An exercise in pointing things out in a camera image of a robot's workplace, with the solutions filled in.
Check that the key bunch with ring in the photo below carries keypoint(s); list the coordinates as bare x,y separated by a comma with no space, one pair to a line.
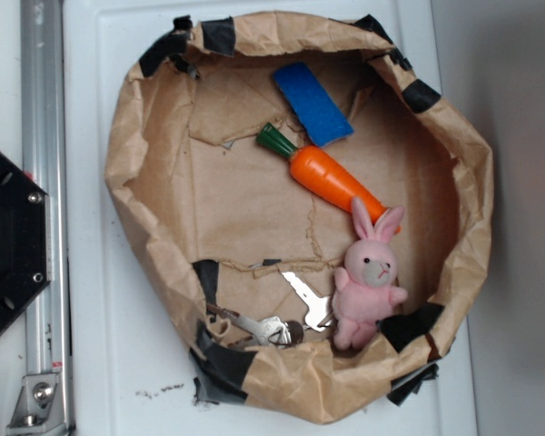
270,331

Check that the white tray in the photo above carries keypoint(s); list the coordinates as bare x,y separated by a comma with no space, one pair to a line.
132,374

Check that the pink plush bunny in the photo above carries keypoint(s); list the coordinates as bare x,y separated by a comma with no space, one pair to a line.
365,286

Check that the aluminium extrusion rail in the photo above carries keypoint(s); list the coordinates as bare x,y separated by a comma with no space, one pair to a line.
49,362

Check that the orange toy carrot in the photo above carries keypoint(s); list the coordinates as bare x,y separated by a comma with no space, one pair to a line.
321,174

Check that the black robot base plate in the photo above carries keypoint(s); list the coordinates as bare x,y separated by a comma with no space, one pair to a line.
24,254

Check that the silver key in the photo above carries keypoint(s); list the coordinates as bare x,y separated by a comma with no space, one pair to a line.
319,311

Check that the brown paper bag bin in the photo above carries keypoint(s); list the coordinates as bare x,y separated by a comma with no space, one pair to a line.
213,217

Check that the metal corner bracket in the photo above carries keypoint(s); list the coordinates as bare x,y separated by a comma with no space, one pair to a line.
39,408

